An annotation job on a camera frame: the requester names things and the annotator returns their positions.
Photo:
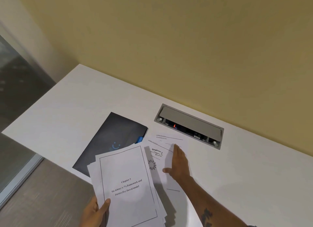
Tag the white sheet with text lines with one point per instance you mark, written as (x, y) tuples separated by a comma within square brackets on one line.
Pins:
[(181, 204)]

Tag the person's right thumb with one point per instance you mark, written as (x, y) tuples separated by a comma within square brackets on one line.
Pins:
[(167, 170)]

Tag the person's left hand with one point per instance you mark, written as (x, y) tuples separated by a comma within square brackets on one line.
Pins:
[(91, 214)]

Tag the stack of printed white papers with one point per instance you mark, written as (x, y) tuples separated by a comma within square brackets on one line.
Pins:
[(127, 185)]

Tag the dark grey document folder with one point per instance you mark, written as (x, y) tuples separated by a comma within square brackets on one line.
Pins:
[(110, 138)]

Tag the person's right hand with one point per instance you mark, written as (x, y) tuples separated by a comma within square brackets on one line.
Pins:
[(179, 164)]

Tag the glass partition with metal frame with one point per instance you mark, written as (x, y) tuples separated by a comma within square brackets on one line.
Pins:
[(17, 87)]

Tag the grey desk socket box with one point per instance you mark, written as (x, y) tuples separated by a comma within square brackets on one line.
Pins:
[(188, 122)]

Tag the person's right forearm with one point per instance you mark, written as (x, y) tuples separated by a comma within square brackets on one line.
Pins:
[(207, 202)]

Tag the person's left thumb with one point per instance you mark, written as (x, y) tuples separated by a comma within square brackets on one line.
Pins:
[(104, 207)]

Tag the white sheet with printed diagram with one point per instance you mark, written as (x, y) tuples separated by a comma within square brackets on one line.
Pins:
[(156, 160)]

